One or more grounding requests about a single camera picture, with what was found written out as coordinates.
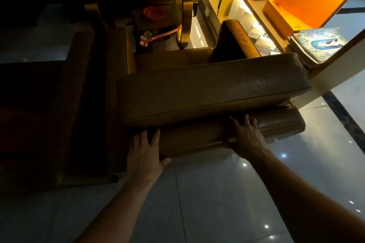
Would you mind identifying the person's right hand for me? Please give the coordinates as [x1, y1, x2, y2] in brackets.
[224, 114, 272, 162]

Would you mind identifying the person's left hand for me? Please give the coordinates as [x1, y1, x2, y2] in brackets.
[126, 129, 172, 184]

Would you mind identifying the brown leather seat cushion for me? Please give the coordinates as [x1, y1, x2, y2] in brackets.
[116, 53, 313, 128]

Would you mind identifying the person's right forearm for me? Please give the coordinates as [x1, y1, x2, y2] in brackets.
[249, 150, 365, 243]

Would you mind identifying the person's left forearm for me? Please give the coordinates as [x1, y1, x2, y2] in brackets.
[74, 177, 156, 243]

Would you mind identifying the brown leather armchair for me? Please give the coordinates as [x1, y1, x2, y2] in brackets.
[106, 26, 306, 180]

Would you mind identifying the brown leather throw pillow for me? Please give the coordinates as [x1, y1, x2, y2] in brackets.
[212, 20, 262, 63]

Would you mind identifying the row of white boxes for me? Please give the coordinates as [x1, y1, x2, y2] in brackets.
[227, 0, 282, 56]

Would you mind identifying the stack of books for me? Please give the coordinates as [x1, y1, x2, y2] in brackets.
[287, 33, 324, 70]

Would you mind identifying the cream shelving unit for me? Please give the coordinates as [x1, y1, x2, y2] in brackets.
[197, 0, 365, 110]

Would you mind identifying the pink plastic stick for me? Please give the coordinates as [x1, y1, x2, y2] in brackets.
[139, 25, 182, 46]

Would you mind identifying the dark brown armchair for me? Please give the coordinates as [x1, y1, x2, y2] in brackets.
[0, 32, 109, 193]

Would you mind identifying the flat orange box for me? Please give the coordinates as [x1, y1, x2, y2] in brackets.
[262, 0, 313, 39]

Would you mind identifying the blue cover magazine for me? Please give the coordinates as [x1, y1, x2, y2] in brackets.
[297, 27, 349, 63]

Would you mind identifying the dark square stool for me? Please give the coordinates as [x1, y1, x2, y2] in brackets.
[132, 4, 183, 32]

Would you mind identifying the orange plastic bowl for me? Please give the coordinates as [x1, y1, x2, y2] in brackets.
[143, 6, 166, 21]

